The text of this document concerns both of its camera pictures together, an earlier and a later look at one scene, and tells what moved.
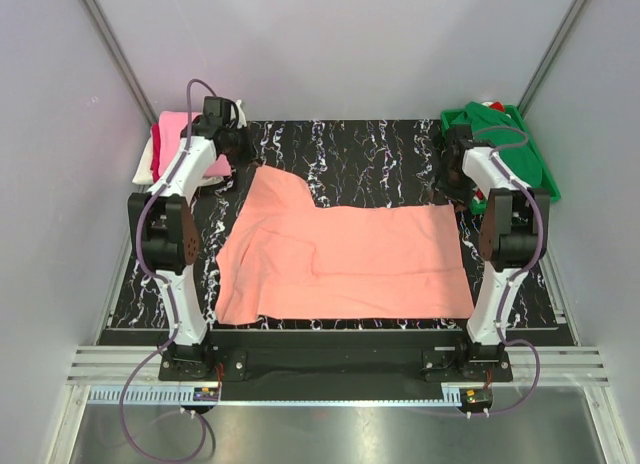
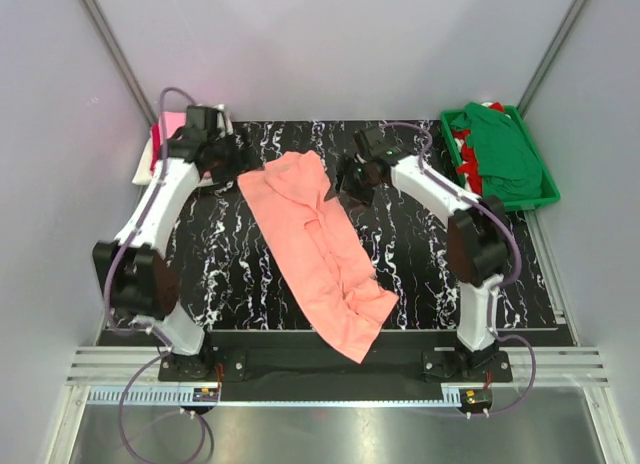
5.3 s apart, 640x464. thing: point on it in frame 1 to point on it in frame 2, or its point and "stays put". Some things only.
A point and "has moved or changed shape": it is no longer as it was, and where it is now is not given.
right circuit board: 476,396 stays put
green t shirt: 499,130 stays put
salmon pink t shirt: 285,257 has moved or changed shape
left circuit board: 209,394 stays put
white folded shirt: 144,174 stays put
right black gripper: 462,197 to 345,168
